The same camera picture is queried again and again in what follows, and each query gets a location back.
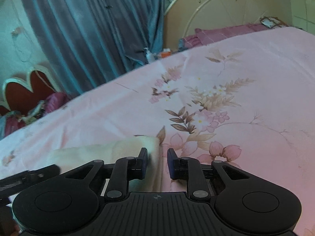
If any blue-grey curtain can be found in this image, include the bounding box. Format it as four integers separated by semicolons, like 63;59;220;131
21;0;165;96

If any orange small box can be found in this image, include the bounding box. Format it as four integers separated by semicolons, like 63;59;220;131
158;49;172;58

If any magenta bedding by red headboard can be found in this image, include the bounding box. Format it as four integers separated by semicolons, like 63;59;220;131
1;92;70;140

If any white small garment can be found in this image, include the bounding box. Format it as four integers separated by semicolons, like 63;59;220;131
42;136;162;192

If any cream round headboard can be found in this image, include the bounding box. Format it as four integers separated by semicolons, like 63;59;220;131
163;0;292;50

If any white pump bottle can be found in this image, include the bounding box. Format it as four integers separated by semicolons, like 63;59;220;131
144;47;155;63

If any patterned pillow corner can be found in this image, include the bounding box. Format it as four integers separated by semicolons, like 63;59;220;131
260;17;288;29

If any pink floral bed sheet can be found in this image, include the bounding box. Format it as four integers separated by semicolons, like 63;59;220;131
1;27;314;235

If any magenta blanket by cream headboard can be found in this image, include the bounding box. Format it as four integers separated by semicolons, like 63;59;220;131
178;23;268;50

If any red scalloped headboard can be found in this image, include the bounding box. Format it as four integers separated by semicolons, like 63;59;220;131
1;65;62;115

